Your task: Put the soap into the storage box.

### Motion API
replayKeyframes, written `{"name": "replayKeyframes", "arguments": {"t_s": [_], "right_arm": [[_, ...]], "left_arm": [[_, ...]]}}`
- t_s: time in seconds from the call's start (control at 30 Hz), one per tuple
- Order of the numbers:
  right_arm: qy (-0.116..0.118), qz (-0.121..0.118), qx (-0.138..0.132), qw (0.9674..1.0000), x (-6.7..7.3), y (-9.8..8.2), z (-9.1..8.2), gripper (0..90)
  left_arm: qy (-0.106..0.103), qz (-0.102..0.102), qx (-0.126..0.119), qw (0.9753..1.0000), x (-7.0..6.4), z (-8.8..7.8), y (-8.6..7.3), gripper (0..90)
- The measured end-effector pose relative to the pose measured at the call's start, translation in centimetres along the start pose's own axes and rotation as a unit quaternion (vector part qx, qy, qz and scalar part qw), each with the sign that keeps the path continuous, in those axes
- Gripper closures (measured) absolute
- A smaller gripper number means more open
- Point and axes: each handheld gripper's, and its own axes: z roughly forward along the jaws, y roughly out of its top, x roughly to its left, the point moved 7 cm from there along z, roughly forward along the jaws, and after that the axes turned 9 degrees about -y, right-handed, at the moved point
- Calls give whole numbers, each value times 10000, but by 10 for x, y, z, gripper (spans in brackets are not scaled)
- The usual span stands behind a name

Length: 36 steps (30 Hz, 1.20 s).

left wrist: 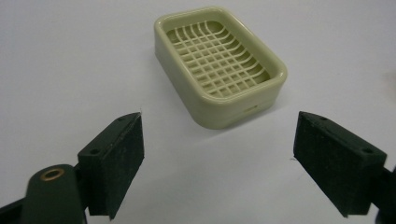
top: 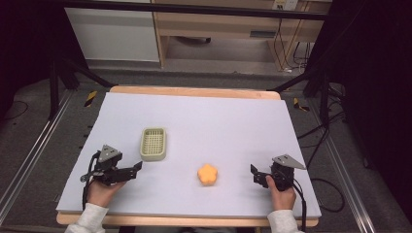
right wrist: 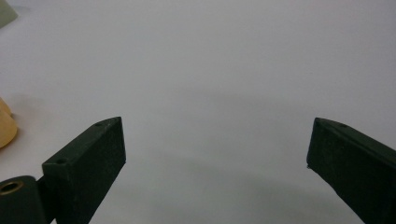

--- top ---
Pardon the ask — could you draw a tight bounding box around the bundle of hanging cables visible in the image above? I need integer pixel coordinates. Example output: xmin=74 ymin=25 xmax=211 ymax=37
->
xmin=272 ymin=17 xmax=313 ymax=72

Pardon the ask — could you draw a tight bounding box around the yellow black striped tape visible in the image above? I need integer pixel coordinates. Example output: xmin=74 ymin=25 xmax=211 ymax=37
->
xmin=84 ymin=90 xmax=98 ymax=108
xmin=292 ymin=97 xmax=311 ymax=113

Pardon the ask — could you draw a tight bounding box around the black curtain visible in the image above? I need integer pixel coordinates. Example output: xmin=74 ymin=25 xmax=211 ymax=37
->
xmin=0 ymin=0 xmax=71 ymax=113
xmin=305 ymin=0 xmax=412 ymax=215

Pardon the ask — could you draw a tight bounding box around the person's right hand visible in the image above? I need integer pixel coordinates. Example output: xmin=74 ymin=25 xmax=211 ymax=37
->
xmin=265 ymin=175 xmax=297 ymax=212

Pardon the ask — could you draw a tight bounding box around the thin black floor cable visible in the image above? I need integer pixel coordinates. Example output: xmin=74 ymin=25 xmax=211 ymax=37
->
xmin=0 ymin=100 xmax=29 ymax=122

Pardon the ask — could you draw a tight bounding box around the white cabinet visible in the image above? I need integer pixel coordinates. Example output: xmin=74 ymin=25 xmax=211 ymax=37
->
xmin=64 ymin=7 xmax=160 ymax=63

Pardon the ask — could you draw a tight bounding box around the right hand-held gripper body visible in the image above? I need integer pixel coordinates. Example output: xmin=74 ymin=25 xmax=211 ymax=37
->
xmin=267 ymin=153 xmax=307 ymax=192

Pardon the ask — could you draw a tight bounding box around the white wall socket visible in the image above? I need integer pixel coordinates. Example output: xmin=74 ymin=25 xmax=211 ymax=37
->
xmin=272 ymin=0 xmax=298 ymax=12

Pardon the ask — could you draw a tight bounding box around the wooden table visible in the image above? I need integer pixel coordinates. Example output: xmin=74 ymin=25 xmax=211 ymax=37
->
xmin=55 ymin=84 xmax=320 ymax=228

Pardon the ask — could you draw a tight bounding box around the hand-held gripper black cable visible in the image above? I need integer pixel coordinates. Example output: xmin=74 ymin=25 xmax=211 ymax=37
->
xmin=291 ymin=177 xmax=308 ymax=233
xmin=81 ymin=150 xmax=101 ymax=212

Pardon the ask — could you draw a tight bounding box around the metal floor rail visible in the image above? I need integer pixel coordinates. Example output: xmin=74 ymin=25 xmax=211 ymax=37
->
xmin=307 ymin=96 xmax=390 ymax=233
xmin=0 ymin=89 xmax=76 ymax=225

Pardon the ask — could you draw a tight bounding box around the right hand-held gripper black cable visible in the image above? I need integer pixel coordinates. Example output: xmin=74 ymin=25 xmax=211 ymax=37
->
xmin=291 ymin=177 xmax=308 ymax=233

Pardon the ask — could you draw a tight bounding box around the pale green plastic basket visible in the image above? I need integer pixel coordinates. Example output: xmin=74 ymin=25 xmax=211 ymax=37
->
xmin=139 ymin=126 xmax=168 ymax=162

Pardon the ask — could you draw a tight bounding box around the black metal frame bar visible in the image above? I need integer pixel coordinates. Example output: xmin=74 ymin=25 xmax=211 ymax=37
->
xmin=61 ymin=0 xmax=328 ymax=21

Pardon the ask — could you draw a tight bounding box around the light wooden desk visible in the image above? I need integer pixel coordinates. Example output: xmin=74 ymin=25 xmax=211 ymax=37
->
xmin=151 ymin=0 xmax=332 ymax=71

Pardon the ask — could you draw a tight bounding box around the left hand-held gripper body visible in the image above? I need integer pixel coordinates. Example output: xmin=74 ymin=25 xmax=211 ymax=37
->
xmin=81 ymin=144 xmax=134 ymax=187

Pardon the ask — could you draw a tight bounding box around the black metal stand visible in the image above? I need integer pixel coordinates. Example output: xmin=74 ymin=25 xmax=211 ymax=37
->
xmin=266 ymin=66 xmax=332 ymax=125
xmin=48 ymin=56 xmax=116 ymax=121

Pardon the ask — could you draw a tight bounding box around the person's left hand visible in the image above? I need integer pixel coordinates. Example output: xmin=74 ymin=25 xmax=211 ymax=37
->
xmin=86 ymin=180 xmax=127 ymax=209

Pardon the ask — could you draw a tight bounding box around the pale lavender foam mat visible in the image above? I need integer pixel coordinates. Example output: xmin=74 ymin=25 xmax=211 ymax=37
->
xmin=55 ymin=91 xmax=323 ymax=219

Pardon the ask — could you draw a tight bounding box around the orange flower-shaped sponge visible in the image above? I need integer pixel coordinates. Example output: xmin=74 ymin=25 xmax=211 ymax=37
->
xmin=196 ymin=163 xmax=219 ymax=187

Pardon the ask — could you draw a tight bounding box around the left hand-held gripper black cable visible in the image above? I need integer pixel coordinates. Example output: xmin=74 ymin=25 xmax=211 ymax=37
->
xmin=81 ymin=150 xmax=101 ymax=212

